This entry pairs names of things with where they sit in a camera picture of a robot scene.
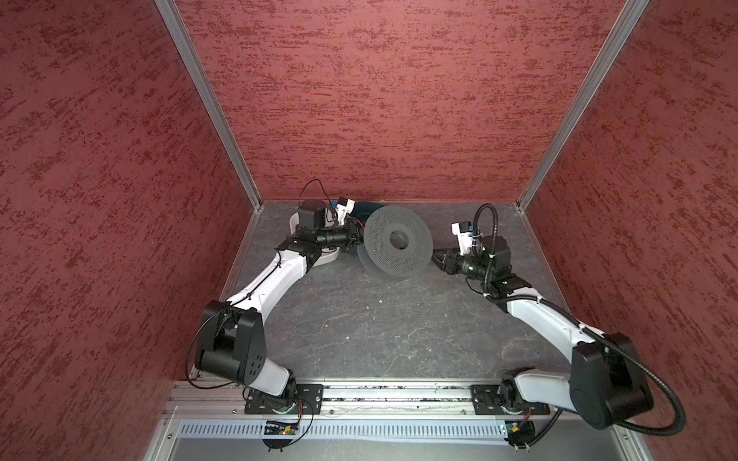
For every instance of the right base circuit board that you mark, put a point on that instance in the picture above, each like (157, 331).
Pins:
(520, 435)

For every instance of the left base circuit board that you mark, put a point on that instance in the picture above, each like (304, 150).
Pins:
(279, 435)

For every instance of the base circuit board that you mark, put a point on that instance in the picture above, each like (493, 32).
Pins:
(279, 435)
(520, 435)

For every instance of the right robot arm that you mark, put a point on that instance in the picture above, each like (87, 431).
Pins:
(602, 385)

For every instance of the left aluminium corner post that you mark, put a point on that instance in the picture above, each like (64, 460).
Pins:
(186, 49)

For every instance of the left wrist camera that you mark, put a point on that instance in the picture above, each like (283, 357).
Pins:
(344, 207)

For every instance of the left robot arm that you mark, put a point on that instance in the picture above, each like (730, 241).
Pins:
(231, 342)

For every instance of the right aluminium corner post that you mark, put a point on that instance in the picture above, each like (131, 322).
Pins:
(616, 39)

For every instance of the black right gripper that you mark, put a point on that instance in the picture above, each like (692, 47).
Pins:
(448, 261)

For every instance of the black cable spool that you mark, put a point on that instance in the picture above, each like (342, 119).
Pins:
(397, 244)

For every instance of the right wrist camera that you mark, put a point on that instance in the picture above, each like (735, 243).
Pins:
(467, 237)

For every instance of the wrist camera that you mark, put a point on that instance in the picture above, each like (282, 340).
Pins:
(344, 207)
(467, 237)

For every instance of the aluminium corner post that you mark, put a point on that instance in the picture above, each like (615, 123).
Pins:
(186, 49)
(616, 39)

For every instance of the teal plastic tray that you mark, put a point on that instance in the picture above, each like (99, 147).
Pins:
(366, 208)

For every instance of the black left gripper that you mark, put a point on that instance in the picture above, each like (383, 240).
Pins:
(353, 238)

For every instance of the white plastic tray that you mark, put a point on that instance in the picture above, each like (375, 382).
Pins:
(327, 256)

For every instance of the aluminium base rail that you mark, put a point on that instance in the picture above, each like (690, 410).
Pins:
(403, 411)

